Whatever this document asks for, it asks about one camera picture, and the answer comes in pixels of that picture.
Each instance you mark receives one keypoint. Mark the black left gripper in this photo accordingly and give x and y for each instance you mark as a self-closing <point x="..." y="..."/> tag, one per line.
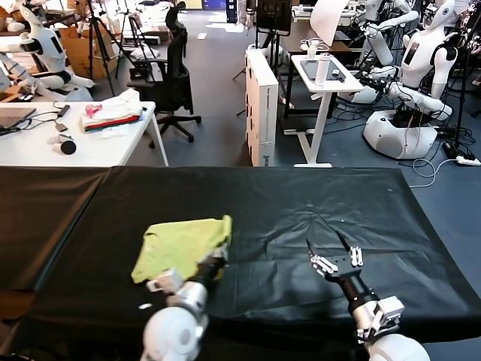
<point x="210" y="272"/>

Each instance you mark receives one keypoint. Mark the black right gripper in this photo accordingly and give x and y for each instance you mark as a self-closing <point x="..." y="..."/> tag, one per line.
<point x="347" y="274"/>

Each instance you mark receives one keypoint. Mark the yellow-green t-shirt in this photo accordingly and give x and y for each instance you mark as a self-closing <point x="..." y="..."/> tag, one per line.
<point x="176" y="244"/>

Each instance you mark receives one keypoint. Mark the white humanoid robot raised arm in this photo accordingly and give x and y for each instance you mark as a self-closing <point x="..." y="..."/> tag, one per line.
<point x="381" y="45"/>

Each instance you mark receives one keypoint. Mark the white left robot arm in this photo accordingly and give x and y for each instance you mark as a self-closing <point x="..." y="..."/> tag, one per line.
<point x="173" y="331"/>

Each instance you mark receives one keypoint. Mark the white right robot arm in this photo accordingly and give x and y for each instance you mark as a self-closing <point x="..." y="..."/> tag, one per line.
<point x="394" y="349"/>

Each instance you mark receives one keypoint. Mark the stack of folded clothes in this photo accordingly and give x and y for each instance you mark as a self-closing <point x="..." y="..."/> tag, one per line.
<point x="112" y="113"/>

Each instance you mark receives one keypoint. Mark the tall white cardboard box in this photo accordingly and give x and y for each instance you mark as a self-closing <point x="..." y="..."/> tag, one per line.
<point x="267" y="113"/>

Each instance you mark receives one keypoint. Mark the black power strip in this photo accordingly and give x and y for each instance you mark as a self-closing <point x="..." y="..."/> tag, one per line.
<point x="451" y="150"/>

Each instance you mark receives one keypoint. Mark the white power strip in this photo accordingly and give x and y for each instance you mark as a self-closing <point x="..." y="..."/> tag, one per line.
<point x="467" y="161"/>

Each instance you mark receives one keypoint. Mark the white standing desk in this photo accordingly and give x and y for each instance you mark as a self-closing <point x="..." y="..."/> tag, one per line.
<point x="345" y="88"/>

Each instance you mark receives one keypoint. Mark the small black tablecloth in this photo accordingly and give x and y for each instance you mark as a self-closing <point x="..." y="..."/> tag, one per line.
<point x="41" y="218"/>

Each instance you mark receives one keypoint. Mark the black round speaker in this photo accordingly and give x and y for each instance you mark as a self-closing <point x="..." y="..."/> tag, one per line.
<point x="68" y="147"/>

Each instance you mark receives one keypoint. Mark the black office chair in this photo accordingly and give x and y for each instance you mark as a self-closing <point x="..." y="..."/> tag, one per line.
<point x="178" y="75"/>

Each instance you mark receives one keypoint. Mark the white water bottle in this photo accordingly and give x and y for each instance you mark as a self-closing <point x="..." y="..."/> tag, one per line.
<point x="321" y="71"/>

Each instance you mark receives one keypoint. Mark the dark tablet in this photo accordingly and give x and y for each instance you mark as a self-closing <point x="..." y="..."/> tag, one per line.
<point x="312" y="69"/>

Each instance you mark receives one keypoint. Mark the white handheld controller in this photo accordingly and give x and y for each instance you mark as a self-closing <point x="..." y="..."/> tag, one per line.
<point x="55" y="139"/>

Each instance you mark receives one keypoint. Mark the black light stand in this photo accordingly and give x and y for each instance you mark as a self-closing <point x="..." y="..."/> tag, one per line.
<point x="461" y="94"/>

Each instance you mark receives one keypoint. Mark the grey usb hub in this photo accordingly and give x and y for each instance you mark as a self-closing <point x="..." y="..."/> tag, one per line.
<point x="64" y="110"/>

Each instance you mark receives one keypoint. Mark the white work table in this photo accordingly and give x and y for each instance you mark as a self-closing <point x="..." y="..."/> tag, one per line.
<point x="30" y="150"/>

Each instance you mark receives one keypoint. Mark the white humanoid robot with base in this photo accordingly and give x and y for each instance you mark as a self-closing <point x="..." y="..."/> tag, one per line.
<point x="417" y="56"/>

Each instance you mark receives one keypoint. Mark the brown cardboard box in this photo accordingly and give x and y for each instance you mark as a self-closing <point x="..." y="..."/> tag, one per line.
<point x="80" y="56"/>

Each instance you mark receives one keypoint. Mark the white curved sheet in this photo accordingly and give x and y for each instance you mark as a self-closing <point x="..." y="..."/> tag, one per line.
<point x="328" y="19"/>

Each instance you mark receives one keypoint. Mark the grey laptop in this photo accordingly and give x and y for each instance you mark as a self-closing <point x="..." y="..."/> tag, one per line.
<point x="13" y="116"/>

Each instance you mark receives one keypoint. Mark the black monitor on tripod stand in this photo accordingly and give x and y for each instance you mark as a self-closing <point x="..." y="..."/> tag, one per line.
<point x="274" y="15"/>

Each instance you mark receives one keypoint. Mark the white humanoid robot grey arms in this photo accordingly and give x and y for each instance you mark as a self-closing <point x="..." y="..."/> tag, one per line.
<point x="49" y="49"/>

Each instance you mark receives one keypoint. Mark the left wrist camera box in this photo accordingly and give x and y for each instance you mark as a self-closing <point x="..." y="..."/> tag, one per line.
<point x="167" y="280"/>

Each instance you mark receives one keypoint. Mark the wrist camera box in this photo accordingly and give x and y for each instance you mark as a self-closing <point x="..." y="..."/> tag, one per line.
<point x="389" y="310"/>
<point x="167" y="280"/>

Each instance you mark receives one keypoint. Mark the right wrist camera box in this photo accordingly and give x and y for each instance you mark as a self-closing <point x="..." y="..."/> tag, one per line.
<point x="389" y="310"/>

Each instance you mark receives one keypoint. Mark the short black camera tripod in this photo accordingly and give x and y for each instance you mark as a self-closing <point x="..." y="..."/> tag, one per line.
<point x="139" y="41"/>

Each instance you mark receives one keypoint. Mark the tall black camera tripod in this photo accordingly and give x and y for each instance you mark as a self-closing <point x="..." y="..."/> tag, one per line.
<point x="94" y="41"/>

